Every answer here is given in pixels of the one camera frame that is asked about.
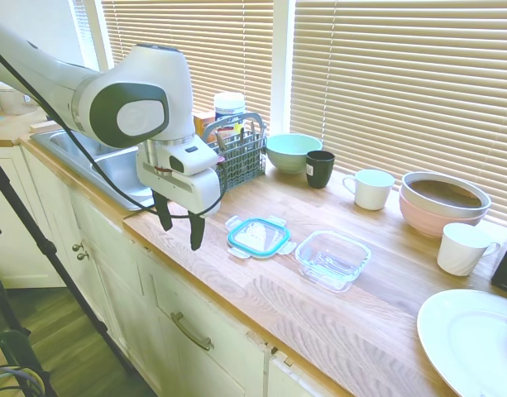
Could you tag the white kitchen cabinet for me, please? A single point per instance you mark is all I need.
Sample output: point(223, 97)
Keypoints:
point(125, 289)

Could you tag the large white plate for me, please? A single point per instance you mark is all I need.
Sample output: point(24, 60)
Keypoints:
point(464, 339)

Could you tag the white mug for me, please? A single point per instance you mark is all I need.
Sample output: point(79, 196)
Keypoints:
point(373, 192)
point(460, 252)

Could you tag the round metal cabinet knob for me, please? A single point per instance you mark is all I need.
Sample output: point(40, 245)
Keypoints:
point(83, 256)
point(77, 247)

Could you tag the white wipes canister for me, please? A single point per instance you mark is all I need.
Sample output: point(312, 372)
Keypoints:
point(229, 105)

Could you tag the narrow beige window blind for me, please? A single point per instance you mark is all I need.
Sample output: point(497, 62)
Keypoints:
point(220, 54)

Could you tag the grey plastic cutlery basket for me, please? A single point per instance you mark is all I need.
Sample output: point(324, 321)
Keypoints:
point(240, 165)

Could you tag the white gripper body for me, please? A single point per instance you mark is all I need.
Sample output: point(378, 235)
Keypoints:
point(195, 190)

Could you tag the grey bowl with brown inside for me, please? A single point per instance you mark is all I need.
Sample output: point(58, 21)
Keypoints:
point(443, 192)

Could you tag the square clear glass food container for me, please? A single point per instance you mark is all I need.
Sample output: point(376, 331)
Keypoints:
point(333, 260)

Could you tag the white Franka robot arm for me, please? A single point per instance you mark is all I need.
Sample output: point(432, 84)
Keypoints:
point(50, 78)

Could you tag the black camera tripod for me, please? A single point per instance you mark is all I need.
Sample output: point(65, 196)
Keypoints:
point(46, 248)

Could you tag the clear lid with teal seal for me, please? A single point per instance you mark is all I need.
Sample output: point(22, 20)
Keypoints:
point(257, 237)

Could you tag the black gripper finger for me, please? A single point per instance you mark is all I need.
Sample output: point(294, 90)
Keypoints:
point(166, 215)
point(197, 233)

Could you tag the orange cardboard box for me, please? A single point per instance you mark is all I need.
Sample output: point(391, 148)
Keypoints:
point(203, 124)

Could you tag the metal utensil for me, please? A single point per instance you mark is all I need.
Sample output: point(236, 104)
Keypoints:
point(240, 136)

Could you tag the mint green bowl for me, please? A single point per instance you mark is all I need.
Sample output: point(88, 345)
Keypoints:
point(292, 153)

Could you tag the stainless steel sink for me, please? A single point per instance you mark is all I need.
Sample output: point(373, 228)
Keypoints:
point(67, 142)

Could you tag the pink bowl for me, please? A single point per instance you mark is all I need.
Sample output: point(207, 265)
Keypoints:
point(427, 221)

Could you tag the white tub container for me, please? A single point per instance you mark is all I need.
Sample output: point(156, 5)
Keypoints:
point(11, 101)

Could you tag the white window frame post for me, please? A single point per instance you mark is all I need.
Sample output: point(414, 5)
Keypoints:
point(283, 62)

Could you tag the wide beige window blind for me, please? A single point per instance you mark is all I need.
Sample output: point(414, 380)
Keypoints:
point(402, 82)

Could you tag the small wooden block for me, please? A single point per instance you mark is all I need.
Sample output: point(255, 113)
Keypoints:
point(42, 127)

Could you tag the black cup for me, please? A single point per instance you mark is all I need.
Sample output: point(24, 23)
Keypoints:
point(319, 171)

